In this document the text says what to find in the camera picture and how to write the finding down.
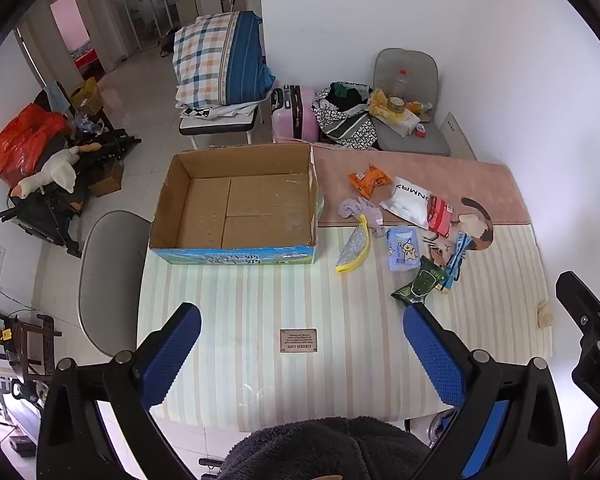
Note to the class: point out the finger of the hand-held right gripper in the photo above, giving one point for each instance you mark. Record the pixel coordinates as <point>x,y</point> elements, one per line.
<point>577,302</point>

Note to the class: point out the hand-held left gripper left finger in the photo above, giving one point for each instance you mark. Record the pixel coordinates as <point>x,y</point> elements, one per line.
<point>172,355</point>

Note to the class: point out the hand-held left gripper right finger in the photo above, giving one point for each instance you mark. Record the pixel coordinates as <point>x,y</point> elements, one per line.
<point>432,355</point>

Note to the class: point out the person's right forearm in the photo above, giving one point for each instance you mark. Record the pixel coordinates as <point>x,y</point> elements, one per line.
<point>592,437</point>

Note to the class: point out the small beige cloth piece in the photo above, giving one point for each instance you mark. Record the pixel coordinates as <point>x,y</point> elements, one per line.
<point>545,314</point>

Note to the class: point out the green snack packet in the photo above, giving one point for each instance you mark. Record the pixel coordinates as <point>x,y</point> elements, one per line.
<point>420,284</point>

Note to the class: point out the blue striped packet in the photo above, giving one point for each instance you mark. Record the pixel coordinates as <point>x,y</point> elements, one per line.
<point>455,262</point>

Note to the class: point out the grey plastic chair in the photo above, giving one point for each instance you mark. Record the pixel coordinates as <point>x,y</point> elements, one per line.
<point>107,280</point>

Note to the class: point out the light blue tissue packet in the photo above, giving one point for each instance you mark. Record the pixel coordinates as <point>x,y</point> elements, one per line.
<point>404,251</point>

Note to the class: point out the striped cat-print table mat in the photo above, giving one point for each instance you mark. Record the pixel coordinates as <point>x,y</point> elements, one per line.
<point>280,300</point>

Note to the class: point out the silver pouch with yellow trim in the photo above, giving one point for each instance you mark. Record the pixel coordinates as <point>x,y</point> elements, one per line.
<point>352,250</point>

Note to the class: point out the red packet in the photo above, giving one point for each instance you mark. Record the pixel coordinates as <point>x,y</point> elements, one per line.
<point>440,215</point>

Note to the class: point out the dark fuzzy clothing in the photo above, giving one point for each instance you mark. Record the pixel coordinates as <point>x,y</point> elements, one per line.
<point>325,452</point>

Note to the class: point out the dark wooden chair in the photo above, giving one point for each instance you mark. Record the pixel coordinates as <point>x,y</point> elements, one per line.
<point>27,345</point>

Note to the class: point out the white plastic pouch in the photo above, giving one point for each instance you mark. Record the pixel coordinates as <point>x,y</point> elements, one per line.
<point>409,200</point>

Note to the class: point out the open cardboard box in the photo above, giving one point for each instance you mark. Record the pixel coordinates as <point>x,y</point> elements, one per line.
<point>245,210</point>

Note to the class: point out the grey sock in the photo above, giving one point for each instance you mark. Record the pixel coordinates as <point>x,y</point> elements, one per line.
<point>361,208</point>

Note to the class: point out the orange snack packet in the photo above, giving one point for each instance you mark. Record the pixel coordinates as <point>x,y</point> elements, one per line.
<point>371,180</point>

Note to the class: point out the small brown cardboard box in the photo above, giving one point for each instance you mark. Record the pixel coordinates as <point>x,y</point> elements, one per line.
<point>105,181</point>

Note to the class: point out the white board panel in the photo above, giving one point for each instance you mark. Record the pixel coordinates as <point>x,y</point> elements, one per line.
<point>457,132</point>

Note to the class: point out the pile of black tripods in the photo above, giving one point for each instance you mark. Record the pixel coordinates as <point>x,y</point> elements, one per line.
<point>75,160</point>

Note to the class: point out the white goose plush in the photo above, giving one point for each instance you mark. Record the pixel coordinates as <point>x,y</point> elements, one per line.
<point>52,172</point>

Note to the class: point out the grey cushioned chair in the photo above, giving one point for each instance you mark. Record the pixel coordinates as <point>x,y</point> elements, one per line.
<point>410,135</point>

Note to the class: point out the small red box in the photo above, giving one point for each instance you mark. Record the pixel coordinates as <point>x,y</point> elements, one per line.
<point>421,132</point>

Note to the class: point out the folding bench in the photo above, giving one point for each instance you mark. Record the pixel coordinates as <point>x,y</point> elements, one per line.
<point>217,122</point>

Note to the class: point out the black and white patterned bag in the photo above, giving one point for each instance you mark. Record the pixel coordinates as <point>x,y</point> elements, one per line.
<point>342,117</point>

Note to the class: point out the yellow plastic bag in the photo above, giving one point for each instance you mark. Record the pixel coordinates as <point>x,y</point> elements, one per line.
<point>378,102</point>

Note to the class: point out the red plastic bag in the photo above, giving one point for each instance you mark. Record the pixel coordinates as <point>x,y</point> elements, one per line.
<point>22,142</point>

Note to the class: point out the pink suitcase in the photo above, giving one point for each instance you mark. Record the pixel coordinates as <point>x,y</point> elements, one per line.
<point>295,115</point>

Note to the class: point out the clear plastic bottle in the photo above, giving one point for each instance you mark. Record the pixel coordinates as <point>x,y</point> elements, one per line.
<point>400,85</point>

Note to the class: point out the yellow paper bag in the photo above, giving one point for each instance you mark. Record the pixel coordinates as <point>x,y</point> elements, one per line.
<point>86,95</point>

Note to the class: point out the plaid bedding bundle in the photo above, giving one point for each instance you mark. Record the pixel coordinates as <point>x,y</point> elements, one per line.
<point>205,60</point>

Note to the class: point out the blue folded quilt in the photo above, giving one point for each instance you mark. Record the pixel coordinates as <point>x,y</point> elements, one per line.
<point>245,55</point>

